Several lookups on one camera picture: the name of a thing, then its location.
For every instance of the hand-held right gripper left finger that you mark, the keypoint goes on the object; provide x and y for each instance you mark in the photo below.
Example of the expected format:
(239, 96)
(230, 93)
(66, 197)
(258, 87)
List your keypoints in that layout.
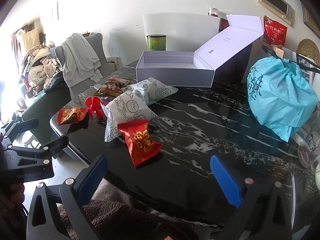
(92, 180)

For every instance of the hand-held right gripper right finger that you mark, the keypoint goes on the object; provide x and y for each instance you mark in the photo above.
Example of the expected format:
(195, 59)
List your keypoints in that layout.
(225, 180)

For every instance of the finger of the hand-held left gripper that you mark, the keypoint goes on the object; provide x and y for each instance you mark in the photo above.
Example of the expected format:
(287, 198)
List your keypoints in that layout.
(55, 145)
(25, 126)

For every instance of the small red gold candy packet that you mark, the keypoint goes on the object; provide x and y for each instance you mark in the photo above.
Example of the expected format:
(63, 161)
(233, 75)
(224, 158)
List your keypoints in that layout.
(71, 115)

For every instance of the red ribbon bow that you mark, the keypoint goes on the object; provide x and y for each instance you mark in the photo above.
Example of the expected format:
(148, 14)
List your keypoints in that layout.
(95, 106)

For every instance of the large red gold candy packet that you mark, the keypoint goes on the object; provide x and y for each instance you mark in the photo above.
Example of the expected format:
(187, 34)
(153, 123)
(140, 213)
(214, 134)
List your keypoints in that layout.
(141, 142)

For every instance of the white patterned snack packet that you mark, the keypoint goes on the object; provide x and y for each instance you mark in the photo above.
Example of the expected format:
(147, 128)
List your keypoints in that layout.
(130, 112)
(152, 90)

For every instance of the white gift box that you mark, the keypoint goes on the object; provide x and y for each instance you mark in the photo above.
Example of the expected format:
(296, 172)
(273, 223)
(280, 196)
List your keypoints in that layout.
(172, 62)

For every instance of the person's left hand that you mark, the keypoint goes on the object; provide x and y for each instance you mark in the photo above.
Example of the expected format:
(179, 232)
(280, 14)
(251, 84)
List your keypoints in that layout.
(7, 202)

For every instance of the round stool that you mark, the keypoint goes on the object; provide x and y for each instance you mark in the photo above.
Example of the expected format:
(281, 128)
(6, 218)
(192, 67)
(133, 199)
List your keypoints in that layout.
(31, 140)

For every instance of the dark green chair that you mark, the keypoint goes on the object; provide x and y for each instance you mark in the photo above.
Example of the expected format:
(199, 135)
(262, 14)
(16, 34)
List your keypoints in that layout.
(37, 110)

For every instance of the brown fuzzy garment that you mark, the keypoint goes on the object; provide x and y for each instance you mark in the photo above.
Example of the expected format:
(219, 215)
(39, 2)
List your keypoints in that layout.
(112, 217)

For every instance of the dark jacket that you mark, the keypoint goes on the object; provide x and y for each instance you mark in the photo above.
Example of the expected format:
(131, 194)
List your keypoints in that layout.
(56, 82)

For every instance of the pile of beige clothes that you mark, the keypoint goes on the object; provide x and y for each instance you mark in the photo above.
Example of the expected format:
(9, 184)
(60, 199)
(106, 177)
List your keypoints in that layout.
(37, 60)

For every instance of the grey sweater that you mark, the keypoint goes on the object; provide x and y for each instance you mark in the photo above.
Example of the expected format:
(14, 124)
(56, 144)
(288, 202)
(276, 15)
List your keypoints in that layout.
(78, 60)

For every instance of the clear glass cup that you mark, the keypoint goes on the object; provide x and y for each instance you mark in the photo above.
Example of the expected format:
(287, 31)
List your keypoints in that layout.
(307, 155)

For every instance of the light blue plastic bag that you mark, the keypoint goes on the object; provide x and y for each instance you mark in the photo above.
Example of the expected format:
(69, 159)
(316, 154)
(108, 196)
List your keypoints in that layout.
(277, 100)

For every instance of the grey padded chair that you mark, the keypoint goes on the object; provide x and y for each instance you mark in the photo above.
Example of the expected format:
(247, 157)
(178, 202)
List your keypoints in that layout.
(105, 57)

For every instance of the photo prints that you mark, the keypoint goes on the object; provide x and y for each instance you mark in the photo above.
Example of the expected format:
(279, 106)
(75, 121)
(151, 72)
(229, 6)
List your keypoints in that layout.
(305, 70)

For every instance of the green tea canister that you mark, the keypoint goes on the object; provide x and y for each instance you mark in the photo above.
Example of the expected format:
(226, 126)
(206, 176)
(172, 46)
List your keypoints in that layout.
(156, 43)

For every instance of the red box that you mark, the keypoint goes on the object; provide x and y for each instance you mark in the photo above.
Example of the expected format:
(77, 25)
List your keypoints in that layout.
(224, 25)

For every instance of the red dried berry packet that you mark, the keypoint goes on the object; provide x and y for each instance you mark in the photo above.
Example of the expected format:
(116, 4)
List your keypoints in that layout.
(275, 32)

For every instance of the white curved foam board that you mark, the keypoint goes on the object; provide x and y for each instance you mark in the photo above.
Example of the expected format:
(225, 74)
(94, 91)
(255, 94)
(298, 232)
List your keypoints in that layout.
(175, 27)

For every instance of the clear jar red contents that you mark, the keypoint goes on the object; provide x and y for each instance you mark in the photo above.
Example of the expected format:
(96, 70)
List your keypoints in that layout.
(212, 12)

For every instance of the small framed wall picture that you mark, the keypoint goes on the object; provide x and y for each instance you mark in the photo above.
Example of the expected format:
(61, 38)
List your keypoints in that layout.
(55, 12)

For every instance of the round woven wall plate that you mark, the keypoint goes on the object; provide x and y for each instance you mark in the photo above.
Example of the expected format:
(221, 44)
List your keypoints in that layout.
(308, 48)

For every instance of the large framed wall picture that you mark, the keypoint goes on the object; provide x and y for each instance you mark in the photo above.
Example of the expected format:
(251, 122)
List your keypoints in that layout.
(312, 22)

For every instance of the beige framed wall panel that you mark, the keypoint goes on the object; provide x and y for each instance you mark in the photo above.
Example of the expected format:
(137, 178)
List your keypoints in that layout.
(275, 1)

